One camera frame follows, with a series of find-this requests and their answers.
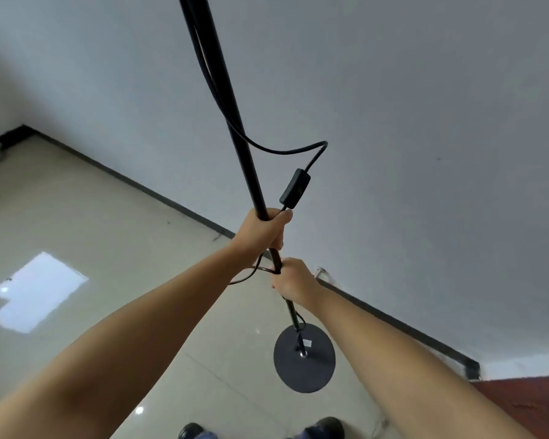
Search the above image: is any person's left hand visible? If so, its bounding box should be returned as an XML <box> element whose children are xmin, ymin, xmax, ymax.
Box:
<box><xmin>231</xmin><ymin>207</ymin><xmax>294</xmax><ymax>271</ymax></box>

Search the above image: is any person's right hand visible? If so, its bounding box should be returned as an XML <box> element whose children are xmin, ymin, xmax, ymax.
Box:
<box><xmin>270</xmin><ymin>257</ymin><xmax>324</xmax><ymax>314</ymax></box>

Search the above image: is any black lamp power cord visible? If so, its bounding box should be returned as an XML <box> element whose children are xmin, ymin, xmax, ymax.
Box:
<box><xmin>182</xmin><ymin>0</ymin><xmax>329</xmax><ymax>337</ymax></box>

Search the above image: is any black floor lamp white shade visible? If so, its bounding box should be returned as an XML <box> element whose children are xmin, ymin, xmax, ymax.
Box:
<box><xmin>177</xmin><ymin>0</ymin><xmax>336</xmax><ymax>394</ymax></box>

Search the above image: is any person's left forearm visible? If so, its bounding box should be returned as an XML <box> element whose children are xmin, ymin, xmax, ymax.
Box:
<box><xmin>0</xmin><ymin>244</ymin><xmax>257</xmax><ymax>439</ymax></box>

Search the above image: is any person's right forearm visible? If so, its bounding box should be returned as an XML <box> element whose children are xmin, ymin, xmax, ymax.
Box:
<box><xmin>309</xmin><ymin>287</ymin><xmax>539</xmax><ymax>439</ymax></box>

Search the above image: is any person's right black shoe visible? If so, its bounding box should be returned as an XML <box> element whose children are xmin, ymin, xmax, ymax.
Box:
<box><xmin>301</xmin><ymin>416</ymin><xmax>345</xmax><ymax>439</ymax></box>

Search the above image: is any red-brown wooden door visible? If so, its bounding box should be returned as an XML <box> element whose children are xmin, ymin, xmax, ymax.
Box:
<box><xmin>471</xmin><ymin>374</ymin><xmax>549</xmax><ymax>439</ymax></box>

